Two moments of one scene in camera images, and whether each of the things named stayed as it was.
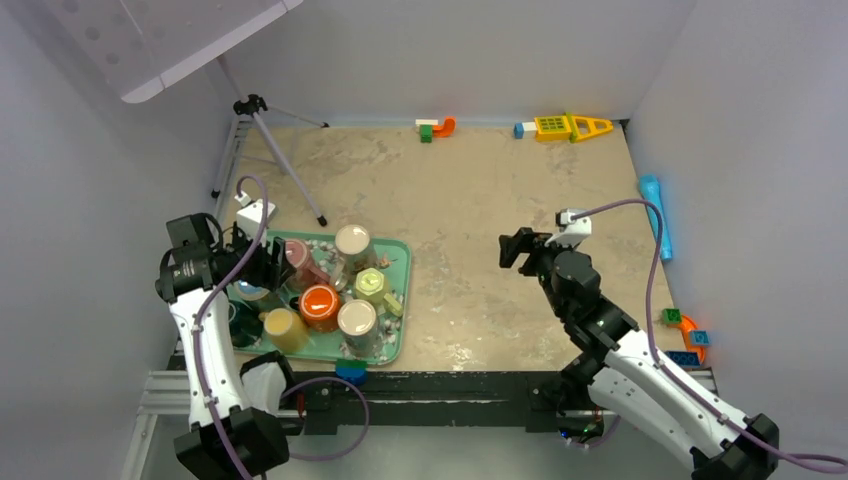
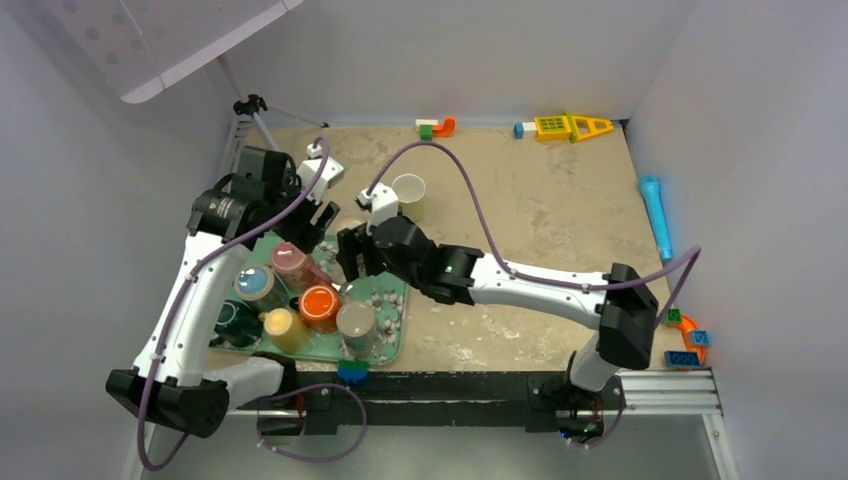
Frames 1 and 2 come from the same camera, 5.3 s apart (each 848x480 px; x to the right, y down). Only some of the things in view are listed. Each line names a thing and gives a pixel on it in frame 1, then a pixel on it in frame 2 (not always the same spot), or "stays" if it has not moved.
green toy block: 672,316 stays
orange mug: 320,304 stays
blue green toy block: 353,371 stays
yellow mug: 288,332 stays
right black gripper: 524,241 to 351,243
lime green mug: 369,286 to 410,189
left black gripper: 270,271 to 306,233
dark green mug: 246,327 stays
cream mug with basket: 360,332 stays
